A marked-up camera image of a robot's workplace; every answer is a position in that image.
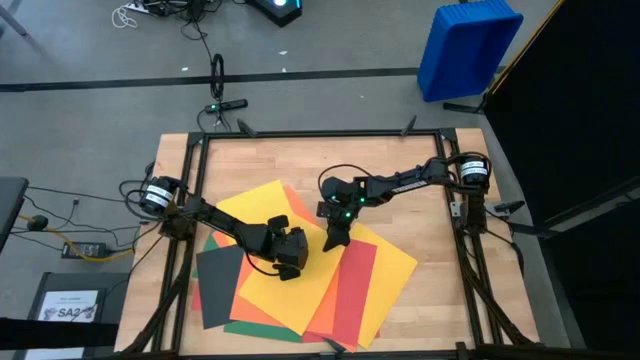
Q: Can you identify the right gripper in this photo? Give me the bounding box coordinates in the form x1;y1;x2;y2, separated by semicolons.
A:
317;175;374;252

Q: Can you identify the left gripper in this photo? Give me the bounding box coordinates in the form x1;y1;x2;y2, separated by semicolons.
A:
257;214;310;282

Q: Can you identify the black box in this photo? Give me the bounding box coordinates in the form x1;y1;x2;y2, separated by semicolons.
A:
24;271;132;360

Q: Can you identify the black panel foot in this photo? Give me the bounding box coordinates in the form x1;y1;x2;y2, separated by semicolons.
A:
442;99;489;116

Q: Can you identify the black power adapter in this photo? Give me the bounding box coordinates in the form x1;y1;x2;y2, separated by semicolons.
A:
60;241;108;261

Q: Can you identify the large blue plastic bin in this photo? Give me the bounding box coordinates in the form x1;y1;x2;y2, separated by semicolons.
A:
417;0;525;104

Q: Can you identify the black computer blue light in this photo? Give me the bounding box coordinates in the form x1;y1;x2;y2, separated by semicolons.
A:
244;0;304;29

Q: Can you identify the white SA2 label sheet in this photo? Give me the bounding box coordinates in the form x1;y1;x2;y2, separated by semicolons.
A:
37;289;100;324

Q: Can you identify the grey metal beam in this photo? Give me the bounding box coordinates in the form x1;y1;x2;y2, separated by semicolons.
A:
509;174;640;236

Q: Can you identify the black divider panel yellow edge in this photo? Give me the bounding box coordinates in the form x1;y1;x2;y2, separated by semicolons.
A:
483;0;640;354

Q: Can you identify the grey metal leg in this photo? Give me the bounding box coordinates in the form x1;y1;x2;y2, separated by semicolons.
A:
0;0;29;39

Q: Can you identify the black aluminium table frame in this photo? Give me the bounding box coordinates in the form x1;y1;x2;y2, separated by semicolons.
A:
114;114;544;360

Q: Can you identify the black camera bar green light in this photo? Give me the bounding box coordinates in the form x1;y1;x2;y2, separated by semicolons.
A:
203;98;249;115

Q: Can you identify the black clamp bracket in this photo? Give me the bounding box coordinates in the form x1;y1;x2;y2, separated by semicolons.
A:
492;199;526;215

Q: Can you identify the coiled black cable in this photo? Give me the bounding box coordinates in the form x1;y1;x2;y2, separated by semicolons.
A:
208;52;226;132

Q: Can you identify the yellow cable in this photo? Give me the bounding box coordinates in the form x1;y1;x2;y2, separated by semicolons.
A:
18;213;137;264

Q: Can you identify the black cable bundle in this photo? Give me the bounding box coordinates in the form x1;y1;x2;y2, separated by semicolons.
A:
144;0;217;61

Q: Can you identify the white cable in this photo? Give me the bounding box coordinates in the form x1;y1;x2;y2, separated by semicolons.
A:
110;3;139;30

